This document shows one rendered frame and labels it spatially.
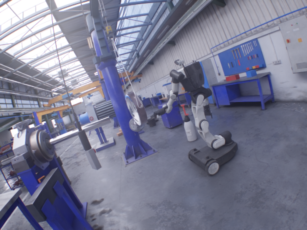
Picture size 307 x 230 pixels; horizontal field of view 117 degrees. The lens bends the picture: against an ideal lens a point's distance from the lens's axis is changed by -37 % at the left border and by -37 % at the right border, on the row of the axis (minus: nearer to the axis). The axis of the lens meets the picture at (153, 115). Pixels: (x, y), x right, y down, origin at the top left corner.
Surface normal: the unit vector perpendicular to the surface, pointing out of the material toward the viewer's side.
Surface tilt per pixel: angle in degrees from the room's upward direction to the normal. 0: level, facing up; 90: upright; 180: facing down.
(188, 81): 108
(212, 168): 90
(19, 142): 45
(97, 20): 90
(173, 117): 90
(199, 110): 115
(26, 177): 90
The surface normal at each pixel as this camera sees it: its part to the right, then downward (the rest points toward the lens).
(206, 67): 0.29, 0.05
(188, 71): -0.66, 0.44
